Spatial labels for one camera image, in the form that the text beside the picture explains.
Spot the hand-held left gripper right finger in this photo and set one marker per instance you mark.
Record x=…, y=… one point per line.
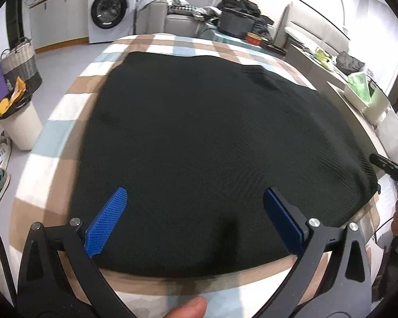
x=282, y=220

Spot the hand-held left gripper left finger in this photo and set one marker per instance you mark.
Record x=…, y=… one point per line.
x=107, y=220

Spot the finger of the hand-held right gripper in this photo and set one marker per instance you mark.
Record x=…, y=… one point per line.
x=383, y=164

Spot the black knit sweater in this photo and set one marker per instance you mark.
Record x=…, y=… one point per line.
x=219, y=155

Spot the person's left hand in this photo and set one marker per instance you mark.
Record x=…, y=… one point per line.
x=189, y=308

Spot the checked bed blanket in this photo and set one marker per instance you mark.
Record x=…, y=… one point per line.
x=46, y=172

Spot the green packet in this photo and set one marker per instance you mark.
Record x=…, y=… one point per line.
x=360, y=86

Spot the dark grey bag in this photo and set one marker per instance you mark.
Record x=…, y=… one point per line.
x=350, y=62

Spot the light green snack bag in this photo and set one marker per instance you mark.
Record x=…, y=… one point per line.
x=323, y=57

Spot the white trash bin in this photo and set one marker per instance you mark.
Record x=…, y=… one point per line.
x=20, y=126

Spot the red bowl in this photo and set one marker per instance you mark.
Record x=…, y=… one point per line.
x=253, y=38

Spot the woven laundry basket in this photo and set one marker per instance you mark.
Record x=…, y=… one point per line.
x=20, y=63

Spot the black case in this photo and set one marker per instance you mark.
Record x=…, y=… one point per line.
x=235, y=23

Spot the white base cabinet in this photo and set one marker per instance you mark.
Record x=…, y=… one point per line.
x=59, y=20

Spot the grey sofa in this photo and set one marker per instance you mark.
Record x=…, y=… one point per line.
x=179, y=23

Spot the white washing machine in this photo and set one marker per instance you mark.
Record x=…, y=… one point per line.
x=112, y=10

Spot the black jacket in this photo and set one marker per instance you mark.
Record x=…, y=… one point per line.
x=242, y=5

